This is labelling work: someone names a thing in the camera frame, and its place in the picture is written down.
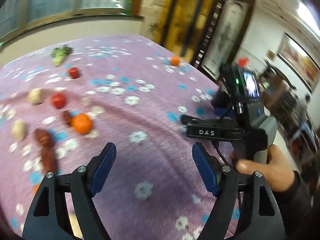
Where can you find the green leafy vegetable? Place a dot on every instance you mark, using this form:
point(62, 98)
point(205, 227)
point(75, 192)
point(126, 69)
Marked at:
point(60, 53)

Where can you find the person's right forearm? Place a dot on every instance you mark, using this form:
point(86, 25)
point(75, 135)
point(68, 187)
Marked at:
point(295, 205)

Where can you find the large red date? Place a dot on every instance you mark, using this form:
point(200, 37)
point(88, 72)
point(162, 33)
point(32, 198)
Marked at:
point(49, 158)
point(44, 138)

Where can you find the orange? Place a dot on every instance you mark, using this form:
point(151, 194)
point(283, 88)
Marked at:
point(174, 61)
point(81, 123)
point(36, 189)

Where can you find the dark framed ink painting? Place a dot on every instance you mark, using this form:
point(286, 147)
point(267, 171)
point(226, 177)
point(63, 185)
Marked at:
point(230, 30)

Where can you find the small red date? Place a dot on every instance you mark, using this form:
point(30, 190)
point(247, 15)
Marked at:
point(66, 117)

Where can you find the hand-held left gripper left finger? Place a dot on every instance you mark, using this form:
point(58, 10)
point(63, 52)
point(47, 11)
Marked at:
point(103, 170)

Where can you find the white cylindrical yam piece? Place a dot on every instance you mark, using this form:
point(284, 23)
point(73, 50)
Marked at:
point(19, 129)
point(35, 96)

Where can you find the small red cherry tomato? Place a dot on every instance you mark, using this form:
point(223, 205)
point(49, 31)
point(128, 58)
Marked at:
point(74, 72)

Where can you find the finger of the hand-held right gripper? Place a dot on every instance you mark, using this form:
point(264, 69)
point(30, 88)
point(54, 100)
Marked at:
point(205, 122)

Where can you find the golden wall panel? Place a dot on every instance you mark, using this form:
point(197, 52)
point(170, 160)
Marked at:
point(190, 17)

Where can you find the cluttered dark shelf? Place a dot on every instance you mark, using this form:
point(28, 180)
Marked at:
point(297, 115)

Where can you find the large red tomato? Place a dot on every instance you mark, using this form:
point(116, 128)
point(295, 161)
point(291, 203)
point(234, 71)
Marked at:
point(58, 100)

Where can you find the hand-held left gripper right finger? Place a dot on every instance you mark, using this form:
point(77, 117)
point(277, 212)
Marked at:
point(205, 170)

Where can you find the framed landscape picture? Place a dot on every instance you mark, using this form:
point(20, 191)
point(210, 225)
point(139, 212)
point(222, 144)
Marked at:
point(300, 57)

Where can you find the person's right hand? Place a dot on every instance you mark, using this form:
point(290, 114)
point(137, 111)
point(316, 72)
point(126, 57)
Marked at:
point(278, 170)

